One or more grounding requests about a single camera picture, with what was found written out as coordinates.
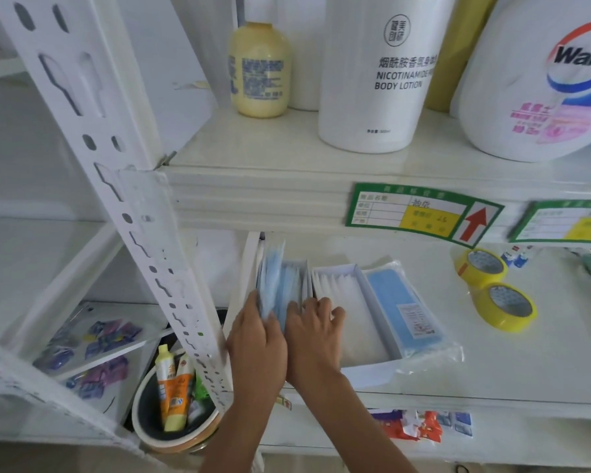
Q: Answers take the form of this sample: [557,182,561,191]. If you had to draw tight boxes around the blue white packets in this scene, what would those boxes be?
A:
[435,411,473,438]

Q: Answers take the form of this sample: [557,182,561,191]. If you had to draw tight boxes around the white metal shelf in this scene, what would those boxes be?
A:
[0,43,173,454]
[0,0,591,473]

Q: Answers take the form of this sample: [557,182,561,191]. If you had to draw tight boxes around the white rimmed dark bucket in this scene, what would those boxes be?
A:
[131,359,223,454]

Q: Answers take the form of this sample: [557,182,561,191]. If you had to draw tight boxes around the person's right forearm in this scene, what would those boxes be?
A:
[295,368,420,473]

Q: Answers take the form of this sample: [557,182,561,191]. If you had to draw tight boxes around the orange red packets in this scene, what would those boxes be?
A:
[372,409,444,443]

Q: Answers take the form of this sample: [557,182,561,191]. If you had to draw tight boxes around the olive yellow bottle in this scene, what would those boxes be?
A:
[425,0,501,113]

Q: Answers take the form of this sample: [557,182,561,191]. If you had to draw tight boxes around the stack of blue masks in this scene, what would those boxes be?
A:
[255,240,309,321]

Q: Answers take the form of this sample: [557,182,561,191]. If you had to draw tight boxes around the large white detergent bottle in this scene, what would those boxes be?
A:
[450,0,591,163]

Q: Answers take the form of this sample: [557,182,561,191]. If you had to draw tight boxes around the pile of purple sachets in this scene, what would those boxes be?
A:
[66,357,129,399]
[34,319,144,370]

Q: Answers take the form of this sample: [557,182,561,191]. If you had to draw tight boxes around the yellow tape roll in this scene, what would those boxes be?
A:
[455,248,509,290]
[474,282,538,333]

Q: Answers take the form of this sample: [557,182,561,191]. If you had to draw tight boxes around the pale yellow lotion bottle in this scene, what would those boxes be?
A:
[228,0,292,119]

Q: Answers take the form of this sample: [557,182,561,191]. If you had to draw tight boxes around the person's left hand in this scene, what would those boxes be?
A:
[225,290,290,405]

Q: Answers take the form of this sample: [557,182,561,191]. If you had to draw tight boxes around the clear bag of blue masks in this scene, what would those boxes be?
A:
[362,260,465,375]

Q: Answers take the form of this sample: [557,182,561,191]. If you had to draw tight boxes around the white body lotion bottle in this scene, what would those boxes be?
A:
[318,0,459,154]

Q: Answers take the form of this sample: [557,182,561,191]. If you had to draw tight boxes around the yellow capped orange tube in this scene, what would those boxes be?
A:
[156,344,178,415]

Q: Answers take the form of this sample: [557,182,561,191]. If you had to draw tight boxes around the green shelf label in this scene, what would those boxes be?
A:
[345,182,505,250]
[508,199,591,246]

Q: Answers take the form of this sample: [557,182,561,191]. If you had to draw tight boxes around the person's right hand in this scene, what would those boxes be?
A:
[284,296,347,391]

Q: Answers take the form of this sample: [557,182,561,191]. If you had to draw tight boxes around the green white tube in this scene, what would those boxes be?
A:
[186,376,213,424]

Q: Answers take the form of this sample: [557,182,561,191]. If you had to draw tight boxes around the white cardboard panel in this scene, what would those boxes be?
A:
[116,0,217,156]

